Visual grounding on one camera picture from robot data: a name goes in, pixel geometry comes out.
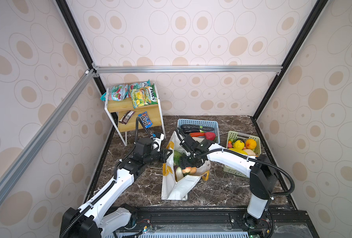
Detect dark eggplant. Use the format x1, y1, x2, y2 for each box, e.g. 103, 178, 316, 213
180, 124, 215, 134

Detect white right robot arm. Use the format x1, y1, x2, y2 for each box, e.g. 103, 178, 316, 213
176, 128, 295, 221

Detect green gummy snack bag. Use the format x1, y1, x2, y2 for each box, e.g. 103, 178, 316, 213
100, 84, 129, 101

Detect left diagonal aluminium rail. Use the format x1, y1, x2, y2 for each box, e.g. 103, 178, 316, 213
0, 69, 96, 206

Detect white garlic bulb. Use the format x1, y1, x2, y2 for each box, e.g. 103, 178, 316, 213
243, 149, 256, 156

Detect red bell pepper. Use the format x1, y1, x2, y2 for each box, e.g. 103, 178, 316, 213
205, 132, 216, 141

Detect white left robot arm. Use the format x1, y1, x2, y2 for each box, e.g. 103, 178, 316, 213
60, 129, 172, 238

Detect yellow candy snack bag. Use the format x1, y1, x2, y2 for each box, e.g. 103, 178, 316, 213
130, 87, 151, 109

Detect green cabbage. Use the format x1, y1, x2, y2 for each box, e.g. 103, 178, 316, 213
174, 151, 182, 166

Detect white eggplant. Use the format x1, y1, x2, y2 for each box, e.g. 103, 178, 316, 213
175, 167, 184, 182

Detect brown chocolate bar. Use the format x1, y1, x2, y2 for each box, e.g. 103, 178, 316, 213
118, 110, 135, 125

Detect yellow mango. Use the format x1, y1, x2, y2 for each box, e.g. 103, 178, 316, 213
230, 148, 248, 155

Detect horizontal aluminium rail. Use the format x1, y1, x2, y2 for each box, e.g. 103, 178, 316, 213
95, 65, 283, 74

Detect green plastic basket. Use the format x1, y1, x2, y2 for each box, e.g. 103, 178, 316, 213
222, 130, 262, 178

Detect white grocery bag yellow handles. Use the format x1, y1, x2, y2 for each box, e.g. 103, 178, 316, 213
161, 132, 211, 201

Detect white wooden two-tier shelf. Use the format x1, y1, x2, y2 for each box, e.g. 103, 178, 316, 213
104, 83, 167, 146

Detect orange fruit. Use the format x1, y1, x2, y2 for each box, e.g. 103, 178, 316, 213
245, 138, 257, 151

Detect red chili pepper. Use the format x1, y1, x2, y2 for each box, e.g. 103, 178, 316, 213
189, 132, 205, 137

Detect blue plastic basket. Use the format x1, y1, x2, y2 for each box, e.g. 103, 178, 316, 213
177, 119, 220, 143

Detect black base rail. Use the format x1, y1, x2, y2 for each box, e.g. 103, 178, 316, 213
107, 206, 319, 238

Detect blue candy packet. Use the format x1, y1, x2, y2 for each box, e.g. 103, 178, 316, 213
138, 112, 153, 129

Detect green mint snack bag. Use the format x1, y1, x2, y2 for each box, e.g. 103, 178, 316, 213
135, 80, 158, 105

